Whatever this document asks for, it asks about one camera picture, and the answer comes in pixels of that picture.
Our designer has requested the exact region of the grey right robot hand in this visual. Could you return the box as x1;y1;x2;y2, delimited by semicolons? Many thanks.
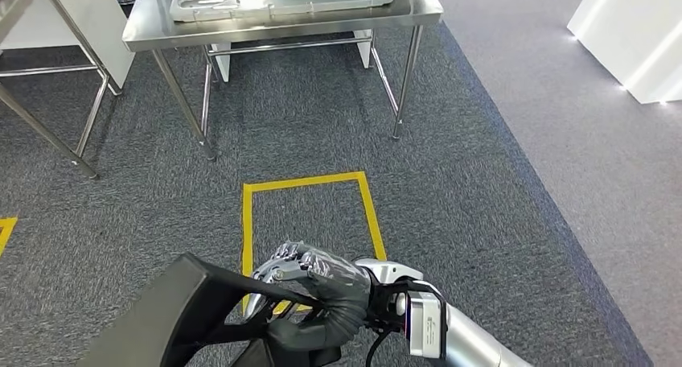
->
244;241;374;367

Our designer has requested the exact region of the black plastic frame part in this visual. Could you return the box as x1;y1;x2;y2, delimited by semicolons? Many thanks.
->
76;252;342;367

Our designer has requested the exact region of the stainless steel workbench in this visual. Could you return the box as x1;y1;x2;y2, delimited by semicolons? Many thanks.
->
122;0;444;163

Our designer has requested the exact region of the stamped grey metal panel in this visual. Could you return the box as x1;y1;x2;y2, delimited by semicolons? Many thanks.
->
169;0;396;23

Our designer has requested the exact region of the white booth panel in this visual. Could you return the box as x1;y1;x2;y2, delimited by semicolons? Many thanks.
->
0;0;137;97

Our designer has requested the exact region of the white lit block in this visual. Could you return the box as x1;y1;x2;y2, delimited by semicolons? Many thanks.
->
567;0;682;105

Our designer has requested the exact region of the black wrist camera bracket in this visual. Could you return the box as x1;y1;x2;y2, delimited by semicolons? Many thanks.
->
368;278;443;336

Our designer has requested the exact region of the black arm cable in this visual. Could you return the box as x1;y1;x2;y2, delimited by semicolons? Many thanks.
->
364;327;394;367

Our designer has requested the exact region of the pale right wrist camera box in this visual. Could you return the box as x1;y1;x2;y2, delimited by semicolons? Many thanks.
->
403;291;449;361

